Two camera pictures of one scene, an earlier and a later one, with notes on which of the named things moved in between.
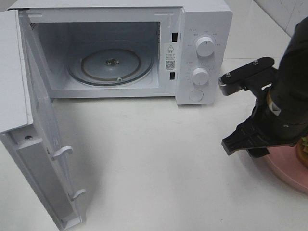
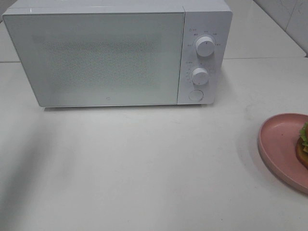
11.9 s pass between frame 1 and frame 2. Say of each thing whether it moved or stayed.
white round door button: stayed
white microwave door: moved
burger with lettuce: stayed
